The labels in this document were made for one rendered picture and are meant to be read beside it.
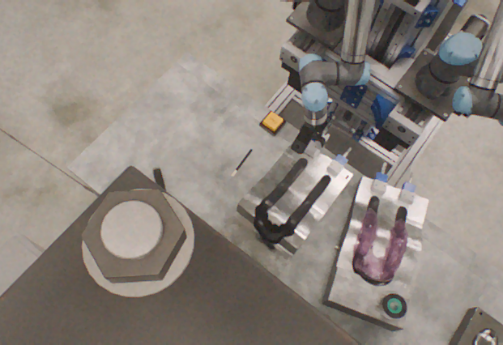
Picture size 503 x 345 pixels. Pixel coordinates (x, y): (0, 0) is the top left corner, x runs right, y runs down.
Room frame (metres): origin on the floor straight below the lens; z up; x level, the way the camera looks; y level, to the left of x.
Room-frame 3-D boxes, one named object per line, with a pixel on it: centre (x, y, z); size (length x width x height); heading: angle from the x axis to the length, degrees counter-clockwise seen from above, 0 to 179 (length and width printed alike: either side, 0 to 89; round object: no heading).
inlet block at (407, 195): (0.72, -0.59, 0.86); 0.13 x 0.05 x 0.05; 168
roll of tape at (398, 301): (0.26, -0.52, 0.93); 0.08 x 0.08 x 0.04
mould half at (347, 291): (0.47, -0.49, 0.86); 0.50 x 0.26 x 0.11; 168
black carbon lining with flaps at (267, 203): (0.58, -0.15, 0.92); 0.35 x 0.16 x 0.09; 151
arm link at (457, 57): (1.07, -0.62, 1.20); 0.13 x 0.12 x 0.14; 87
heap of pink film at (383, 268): (0.47, -0.48, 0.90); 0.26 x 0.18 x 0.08; 168
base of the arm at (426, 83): (1.08, -0.62, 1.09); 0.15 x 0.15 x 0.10
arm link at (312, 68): (0.89, -0.15, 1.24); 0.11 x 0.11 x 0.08; 12
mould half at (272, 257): (0.57, -0.13, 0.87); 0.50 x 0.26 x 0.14; 151
